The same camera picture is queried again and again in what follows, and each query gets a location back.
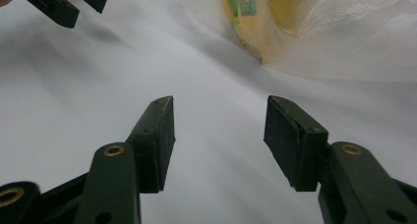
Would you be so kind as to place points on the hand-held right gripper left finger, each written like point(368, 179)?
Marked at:
point(154, 145)

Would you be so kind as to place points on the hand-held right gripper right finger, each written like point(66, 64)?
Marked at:
point(291, 145)

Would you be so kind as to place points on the yellow drink carton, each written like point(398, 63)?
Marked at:
point(252, 24)

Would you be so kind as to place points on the clear plastic bag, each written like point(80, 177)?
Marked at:
point(360, 37)

